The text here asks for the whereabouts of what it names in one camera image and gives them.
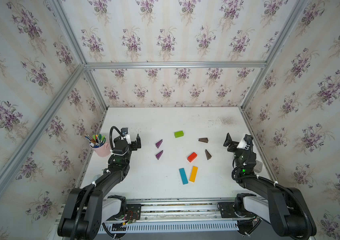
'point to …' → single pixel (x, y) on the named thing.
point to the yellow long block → (193, 174)
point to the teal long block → (183, 175)
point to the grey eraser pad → (258, 167)
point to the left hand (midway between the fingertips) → (130, 135)
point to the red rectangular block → (191, 157)
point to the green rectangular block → (178, 134)
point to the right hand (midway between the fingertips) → (239, 135)
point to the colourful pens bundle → (96, 141)
